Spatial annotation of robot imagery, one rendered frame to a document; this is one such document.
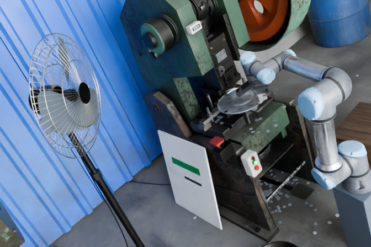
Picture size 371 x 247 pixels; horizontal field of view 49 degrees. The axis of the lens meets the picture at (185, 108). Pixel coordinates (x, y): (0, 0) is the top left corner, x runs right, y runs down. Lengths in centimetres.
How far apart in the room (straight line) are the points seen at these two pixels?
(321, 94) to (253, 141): 79
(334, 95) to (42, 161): 219
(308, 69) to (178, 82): 87
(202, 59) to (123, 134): 146
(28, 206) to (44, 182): 20
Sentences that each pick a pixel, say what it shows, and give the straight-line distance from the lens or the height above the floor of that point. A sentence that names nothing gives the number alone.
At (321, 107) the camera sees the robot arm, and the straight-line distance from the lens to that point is 162.
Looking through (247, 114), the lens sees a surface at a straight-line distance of 233.
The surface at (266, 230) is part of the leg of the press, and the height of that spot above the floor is 3.
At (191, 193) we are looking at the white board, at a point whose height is 18.
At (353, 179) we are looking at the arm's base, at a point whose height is 53.
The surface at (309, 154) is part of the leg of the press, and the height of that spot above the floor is 25.
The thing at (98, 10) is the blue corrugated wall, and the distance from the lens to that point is 315.
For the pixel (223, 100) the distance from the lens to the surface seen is 241.
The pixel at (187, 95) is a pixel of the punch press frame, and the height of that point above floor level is 86.
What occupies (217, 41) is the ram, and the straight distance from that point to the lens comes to 224.
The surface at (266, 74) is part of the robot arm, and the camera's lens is 191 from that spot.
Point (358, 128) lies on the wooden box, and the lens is 264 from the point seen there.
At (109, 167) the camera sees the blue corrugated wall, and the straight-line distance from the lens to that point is 341.
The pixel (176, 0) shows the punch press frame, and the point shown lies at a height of 146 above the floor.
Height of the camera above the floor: 192
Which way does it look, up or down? 27 degrees down
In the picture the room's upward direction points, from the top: 24 degrees counter-clockwise
